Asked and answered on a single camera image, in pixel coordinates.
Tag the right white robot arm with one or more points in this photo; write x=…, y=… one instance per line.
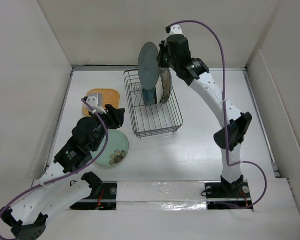
x=234, y=123

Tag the grey-blue round plate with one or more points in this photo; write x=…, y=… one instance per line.
x=148, y=69

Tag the blue floral white plate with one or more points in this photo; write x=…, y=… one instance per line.
x=166, y=81

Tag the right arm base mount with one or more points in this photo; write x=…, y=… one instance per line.
x=217, y=198

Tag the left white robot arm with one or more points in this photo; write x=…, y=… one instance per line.
x=28, y=212

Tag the teal scalloped plate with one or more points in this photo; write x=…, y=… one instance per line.
x=149, y=96

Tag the light green flower plate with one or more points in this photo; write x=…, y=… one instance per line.
x=116, y=149

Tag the orange woven plate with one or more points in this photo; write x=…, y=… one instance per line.
x=109, y=96

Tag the orange rimmed petal plate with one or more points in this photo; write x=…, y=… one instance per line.
x=158, y=91

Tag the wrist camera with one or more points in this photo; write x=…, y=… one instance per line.
x=94, y=100
x=174, y=30

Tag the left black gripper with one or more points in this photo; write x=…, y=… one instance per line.
x=115, y=115

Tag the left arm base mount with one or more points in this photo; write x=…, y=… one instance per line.
x=102, y=196

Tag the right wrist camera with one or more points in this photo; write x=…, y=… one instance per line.
x=174, y=30

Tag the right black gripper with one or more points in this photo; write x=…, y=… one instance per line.
x=162, y=48

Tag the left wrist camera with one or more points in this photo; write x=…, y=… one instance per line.
x=94, y=100

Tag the wire dish rack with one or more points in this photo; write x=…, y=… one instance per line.
x=154, y=119

